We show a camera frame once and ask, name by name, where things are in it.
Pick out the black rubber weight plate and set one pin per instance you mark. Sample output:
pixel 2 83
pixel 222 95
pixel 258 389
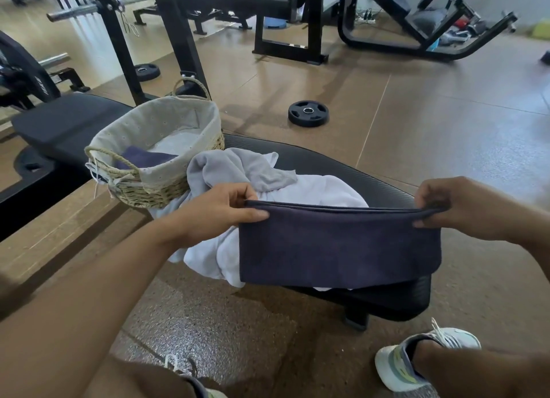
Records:
pixel 151 75
pixel 298 119

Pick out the person's right hand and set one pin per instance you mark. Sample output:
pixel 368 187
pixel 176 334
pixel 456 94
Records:
pixel 472 208

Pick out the person's left forearm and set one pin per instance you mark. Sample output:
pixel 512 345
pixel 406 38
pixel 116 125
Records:
pixel 77 316

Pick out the person's left white shoe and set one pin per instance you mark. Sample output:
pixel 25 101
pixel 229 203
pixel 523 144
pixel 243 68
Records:
pixel 176 365

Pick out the black gym accessory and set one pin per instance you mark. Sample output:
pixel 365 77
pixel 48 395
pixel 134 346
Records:
pixel 545 59

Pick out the light grey towel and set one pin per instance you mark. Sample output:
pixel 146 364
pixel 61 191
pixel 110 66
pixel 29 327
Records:
pixel 232 165

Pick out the black barbell stand frame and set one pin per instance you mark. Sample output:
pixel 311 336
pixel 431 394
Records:
pixel 71 77

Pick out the silver steel barbell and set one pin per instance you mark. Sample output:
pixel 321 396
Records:
pixel 68 13
pixel 53 59

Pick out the small red object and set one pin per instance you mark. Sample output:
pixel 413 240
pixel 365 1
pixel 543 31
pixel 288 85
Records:
pixel 461 24

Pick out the black bumper plate white print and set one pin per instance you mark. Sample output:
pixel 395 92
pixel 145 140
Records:
pixel 26 75

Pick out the yellow green cushion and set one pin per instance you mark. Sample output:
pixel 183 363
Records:
pixel 541 29

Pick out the blue plastic container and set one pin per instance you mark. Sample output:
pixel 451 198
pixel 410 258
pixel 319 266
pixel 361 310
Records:
pixel 275 22

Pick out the black steel squat rack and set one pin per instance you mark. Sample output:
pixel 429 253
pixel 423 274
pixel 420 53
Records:
pixel 176 36

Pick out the person's right leg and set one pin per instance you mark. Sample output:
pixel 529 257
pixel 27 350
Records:
pixel 472 372

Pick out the white towel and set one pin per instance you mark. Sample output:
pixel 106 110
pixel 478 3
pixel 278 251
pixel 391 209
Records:
pixel 318 191
pixel 178 142

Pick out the large black weight plate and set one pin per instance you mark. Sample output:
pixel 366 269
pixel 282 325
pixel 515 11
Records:
pixel 21 159

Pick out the person's left hand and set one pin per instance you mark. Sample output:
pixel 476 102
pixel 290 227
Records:
pixel 210 213

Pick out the black padded weight bench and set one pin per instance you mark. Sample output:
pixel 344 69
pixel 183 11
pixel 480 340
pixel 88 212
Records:
pixel 64 118

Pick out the black steel base beam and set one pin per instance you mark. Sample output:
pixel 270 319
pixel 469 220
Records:
pixel 34 195

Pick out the person's white shoe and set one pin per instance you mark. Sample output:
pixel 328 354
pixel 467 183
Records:
pixel 391 363
pixel 176 365

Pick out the person's right white shoe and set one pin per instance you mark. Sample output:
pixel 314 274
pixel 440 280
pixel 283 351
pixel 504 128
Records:
pixel 391 363

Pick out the white power strip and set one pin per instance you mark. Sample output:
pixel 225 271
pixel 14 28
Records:
pixel 365 18

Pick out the dark purple towel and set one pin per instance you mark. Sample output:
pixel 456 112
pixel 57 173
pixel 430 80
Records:
pixel 335 247
pixel 144 158

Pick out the person's left leg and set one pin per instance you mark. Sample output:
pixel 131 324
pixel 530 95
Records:
pixel 137 380

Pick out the black bench press frame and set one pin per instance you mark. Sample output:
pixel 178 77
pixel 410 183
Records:
pixel 316 24

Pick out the person's leg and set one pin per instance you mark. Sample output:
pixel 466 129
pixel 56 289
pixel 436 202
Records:
pixel 472 372
pixel 137 380

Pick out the woven basket with white liner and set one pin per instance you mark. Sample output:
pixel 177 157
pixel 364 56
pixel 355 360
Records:
pixel 150 118

